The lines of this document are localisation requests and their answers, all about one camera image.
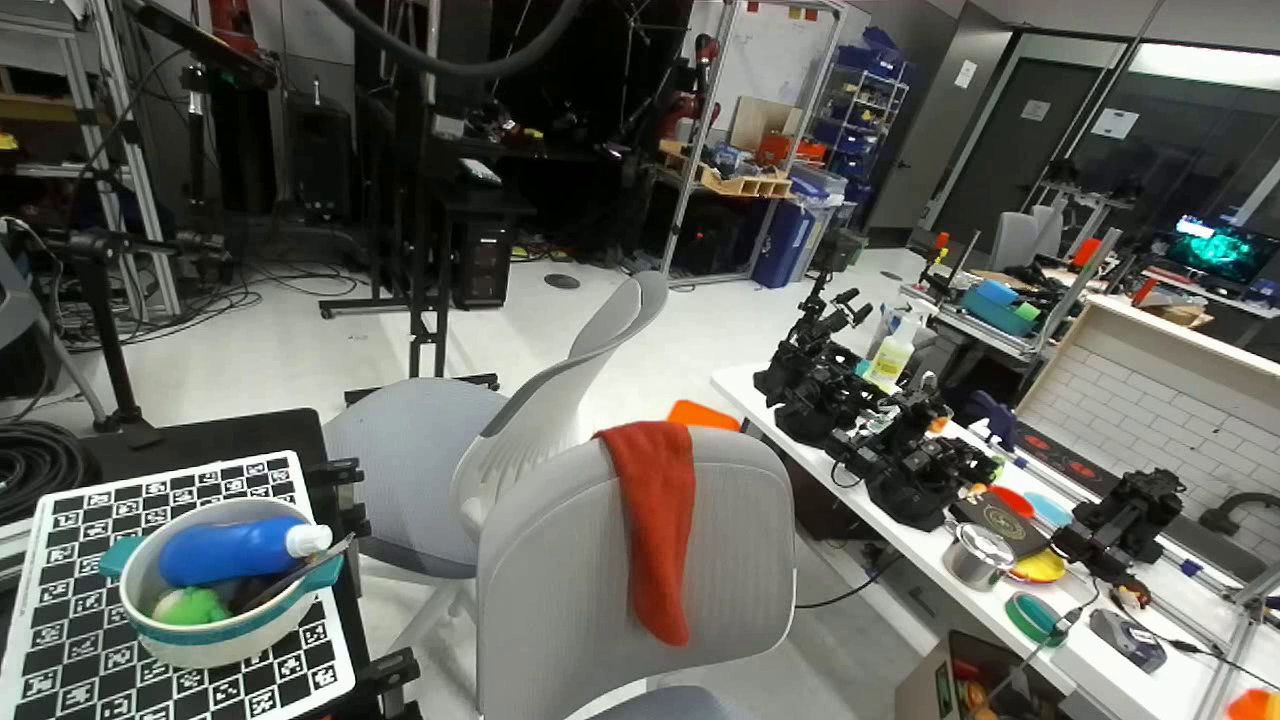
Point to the orange towel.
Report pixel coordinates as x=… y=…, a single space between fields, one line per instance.
x=657 y=494

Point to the far grey office chair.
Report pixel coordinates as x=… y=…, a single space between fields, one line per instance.
x=436 y=452

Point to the grey office chair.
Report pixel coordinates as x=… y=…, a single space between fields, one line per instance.
x=554 y=625
x=436 y=452

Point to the near grey office chair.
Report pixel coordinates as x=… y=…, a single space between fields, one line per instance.
x=554 y=625

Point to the orange flat item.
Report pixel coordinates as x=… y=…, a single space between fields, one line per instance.
x=698 y=412

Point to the blue recycling bin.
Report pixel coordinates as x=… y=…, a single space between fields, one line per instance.
x=792 y=231

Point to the black equipment pile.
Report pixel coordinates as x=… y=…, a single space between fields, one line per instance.
x=884 y=437

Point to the metal cup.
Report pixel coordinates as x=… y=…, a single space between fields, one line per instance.
x=976 y=557

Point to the yellow bowl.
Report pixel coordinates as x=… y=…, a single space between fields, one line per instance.
x=1040 y=567

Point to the green oval dish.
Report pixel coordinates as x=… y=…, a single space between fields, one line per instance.
x=1034 y=619

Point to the blue bottle white cap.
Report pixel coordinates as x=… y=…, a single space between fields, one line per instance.
x=247 y=551

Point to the white and teal bowl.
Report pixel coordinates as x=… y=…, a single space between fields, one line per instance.
x=257 y=608

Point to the green ball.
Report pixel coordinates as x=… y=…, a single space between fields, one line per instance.
x=190 y=605

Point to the black tripod stand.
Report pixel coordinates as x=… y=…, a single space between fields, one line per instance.
x=26 y=315

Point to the lit computer monitor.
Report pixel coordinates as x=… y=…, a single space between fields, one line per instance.
x=1216 y=253

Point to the white long work table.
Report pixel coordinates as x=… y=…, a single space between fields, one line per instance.
x=1195 y=686

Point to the checkered calibration board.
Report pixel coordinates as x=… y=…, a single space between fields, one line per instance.
x=76 y=631

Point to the black camera rig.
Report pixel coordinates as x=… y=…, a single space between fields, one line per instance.
x=1125 y=521

